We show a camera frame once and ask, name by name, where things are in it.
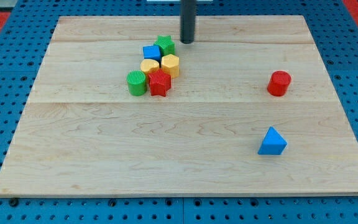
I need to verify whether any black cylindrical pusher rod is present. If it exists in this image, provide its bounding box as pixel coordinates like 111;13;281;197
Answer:
180;0;196;44

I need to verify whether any green star block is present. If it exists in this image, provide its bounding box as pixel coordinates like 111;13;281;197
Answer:
154;35;175;56

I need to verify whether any red star block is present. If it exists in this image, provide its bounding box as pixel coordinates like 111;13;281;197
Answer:
148;69;171;97

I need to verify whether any blue cube block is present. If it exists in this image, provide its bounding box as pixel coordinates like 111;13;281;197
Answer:
142;45;162;62

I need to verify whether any yellow hexagon block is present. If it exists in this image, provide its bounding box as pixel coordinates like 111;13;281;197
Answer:
161;54;180;79

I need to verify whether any yellow heart block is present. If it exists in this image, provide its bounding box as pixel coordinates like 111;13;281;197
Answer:
140;59;160;75

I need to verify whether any green cylinder block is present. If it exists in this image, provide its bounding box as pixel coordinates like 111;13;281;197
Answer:
126;70;147;96

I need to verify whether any red cylinder block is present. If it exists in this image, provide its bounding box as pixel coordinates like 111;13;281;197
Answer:
267;70;291;96

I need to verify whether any blue triangle block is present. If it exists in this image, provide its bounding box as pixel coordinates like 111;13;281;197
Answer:
257;126;288;156

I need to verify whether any wooden board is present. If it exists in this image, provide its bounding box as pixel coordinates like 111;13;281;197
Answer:
0;16;358;198

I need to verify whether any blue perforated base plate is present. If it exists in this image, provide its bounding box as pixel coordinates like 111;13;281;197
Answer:
0;1;358;223

